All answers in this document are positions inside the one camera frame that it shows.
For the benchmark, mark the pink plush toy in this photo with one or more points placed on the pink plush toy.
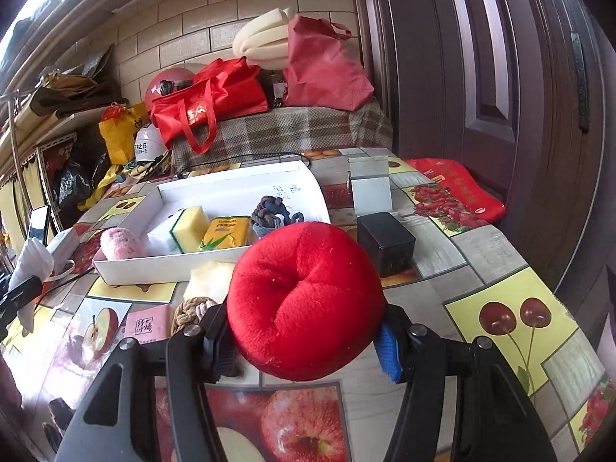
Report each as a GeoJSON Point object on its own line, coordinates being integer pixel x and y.
{"type": "Point", "coordinates": [122, 243]}

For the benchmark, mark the pink tissue packet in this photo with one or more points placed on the pink tissue packet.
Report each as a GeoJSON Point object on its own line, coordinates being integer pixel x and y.
{"type": "Point", "coordinates": [149, 322]}

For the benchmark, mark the red cloth bag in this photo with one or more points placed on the red cloth bag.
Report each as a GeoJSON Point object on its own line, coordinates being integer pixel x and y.
{"type": "Point", "coordinates": [322, 67]}

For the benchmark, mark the dark item with white tag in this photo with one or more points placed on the dark item with white tag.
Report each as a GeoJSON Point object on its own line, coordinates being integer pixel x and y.
{"type": "Point", "coordinates": [276, 89]}

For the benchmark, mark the yellow plastic bag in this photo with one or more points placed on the yellow plastic bag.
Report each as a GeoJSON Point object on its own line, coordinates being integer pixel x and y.
{"type": "Point", "coordinates": [120, 134]}

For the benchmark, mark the pink helmet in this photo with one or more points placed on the pink helmet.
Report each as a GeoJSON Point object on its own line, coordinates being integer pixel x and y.
{"type": "Point", "coordinates": [161, 82]}

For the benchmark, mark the red tote bag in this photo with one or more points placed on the red tote bag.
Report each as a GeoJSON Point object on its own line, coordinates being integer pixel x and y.
{"type": "Point", "coordinates": [216, 96]}

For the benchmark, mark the brown wooden door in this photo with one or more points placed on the brown wooden door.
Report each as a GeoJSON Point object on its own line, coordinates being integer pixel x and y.
{"type": "Point", "coordinates": [481, 82]}

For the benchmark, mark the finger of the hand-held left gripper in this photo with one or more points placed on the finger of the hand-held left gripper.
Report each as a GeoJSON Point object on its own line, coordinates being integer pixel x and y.
{"type": "Point", "coordinates": [19, 291]}

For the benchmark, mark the pale yellow plush toy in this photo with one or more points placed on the pale yellow plush toy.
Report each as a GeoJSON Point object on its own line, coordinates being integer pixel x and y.
{"type": "Point", "coordinates": [209, 279]}

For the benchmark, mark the black smartphone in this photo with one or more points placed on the black smartphone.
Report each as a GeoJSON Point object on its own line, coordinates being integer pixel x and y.
{"type": "Point", "coordinates": [39, 224]}

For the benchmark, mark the plaid sofa cover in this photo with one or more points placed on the plaid sofa cover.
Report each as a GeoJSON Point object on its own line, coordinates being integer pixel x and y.
{"type": "Point", "coordinates": [298, 130]}

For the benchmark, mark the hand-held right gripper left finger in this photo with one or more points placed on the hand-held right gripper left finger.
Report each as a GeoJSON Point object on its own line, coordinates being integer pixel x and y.
{"type": "Point", "coordinates": [219, 341]}

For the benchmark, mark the small white box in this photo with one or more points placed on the small white box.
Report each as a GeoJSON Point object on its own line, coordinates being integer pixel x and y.
{"type": "Point", "coordinates": [65, 245]}

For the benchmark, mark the brown cloth pile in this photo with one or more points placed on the brown cloth pile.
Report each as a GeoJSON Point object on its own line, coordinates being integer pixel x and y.
{"type": "Point", "coordinates": [72, 91]}

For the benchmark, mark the white yellow green sponge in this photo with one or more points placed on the white yellow green sponge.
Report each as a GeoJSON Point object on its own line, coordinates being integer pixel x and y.
{"type": "Point", "coordinates": [190, 226]}

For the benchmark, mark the white plastic bag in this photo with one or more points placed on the white plastic bag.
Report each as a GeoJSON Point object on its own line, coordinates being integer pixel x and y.
{"type": "Point", "coordinates": [33, 260]}

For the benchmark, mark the yellow tissue packet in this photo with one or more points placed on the yellow tissue packet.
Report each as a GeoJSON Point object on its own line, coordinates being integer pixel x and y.
{"type": "Point", "coordinates": [226, 233]}

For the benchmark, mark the black plastic bag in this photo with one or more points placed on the black plastic bag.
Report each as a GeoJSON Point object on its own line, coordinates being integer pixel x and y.
{"type": "Point", "coordinates": [72, 180]}

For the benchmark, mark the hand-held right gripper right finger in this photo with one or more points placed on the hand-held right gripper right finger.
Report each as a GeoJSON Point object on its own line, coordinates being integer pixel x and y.
{"type": "Point", "coordinates": [387, 351]}

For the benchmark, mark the white foam roll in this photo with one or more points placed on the white foam roll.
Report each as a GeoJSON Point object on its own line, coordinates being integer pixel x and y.
{"type": "Point", "coordinates": [260, 41]}

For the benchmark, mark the black power cube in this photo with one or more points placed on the black power cube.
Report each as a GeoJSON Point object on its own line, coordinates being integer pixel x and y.
{"type": "Point", "coordinates": [385, 243]}

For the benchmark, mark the red flat packet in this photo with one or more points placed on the red flat packet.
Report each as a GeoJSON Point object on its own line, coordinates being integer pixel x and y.
{"type": "Point", "coordinates": [462, 178]}

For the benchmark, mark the metal storage rack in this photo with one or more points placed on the metal storage rack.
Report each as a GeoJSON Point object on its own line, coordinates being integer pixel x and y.
{"type": "Point", "coordinates": [16, 154]}

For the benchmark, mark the red plush apple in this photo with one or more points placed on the red plush apple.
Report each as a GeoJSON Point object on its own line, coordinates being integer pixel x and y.
{"type": "Point", "coordinates": [303, 298]}

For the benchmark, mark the white cardboard box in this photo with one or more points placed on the white cardboard box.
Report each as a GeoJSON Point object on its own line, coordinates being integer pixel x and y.
{"type": "Point", "coordinates": [154, 267]}

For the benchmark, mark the white helmet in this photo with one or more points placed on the white helmet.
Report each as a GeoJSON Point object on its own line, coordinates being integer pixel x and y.
{"type": "Point", "coordinates": [147, 144]}

